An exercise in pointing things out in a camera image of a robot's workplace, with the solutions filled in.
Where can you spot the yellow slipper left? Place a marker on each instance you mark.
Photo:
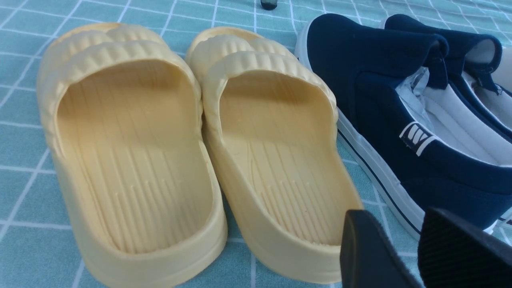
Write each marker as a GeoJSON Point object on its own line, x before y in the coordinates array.
{"type": "Point", "coordinates": [122, 117]}

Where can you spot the green checked tablecloth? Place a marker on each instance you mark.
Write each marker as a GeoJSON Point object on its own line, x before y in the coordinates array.
{"type": "Point", "coordinates": [38, 249]}

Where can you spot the yellow slipper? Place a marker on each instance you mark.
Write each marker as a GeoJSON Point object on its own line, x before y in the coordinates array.
{"type": "Point", "coordinates": [270, 127]}
{"type": "Point", "coordinates": [122, 117]}

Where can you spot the navy slip-on shoe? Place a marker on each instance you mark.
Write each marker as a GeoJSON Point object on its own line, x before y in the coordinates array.
{"type": "Point", "coordinates": [405, 125]}
{"type": "Point", "coordinates": [470, 61]}

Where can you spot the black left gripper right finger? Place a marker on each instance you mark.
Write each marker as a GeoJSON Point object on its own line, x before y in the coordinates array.
{"type": "Point", "coordinates": [452, 253]}

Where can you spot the navy slip-on shoe left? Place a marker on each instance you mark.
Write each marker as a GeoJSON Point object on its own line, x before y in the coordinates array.
{"type": "Point", "coordinates": [405, 125]}

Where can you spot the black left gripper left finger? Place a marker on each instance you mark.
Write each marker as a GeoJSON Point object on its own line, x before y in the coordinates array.
{"type": "Point", "coordinates": [367, 257]}

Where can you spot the navy slip-on shoe right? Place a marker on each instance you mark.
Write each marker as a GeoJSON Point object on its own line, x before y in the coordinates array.
{"type": "Point", "coordinates": [470, 61]}

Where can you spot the yellow slipper right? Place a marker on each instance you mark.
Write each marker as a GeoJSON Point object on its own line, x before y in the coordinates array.
{"type": "Point", "coordinates": [270, 127]}

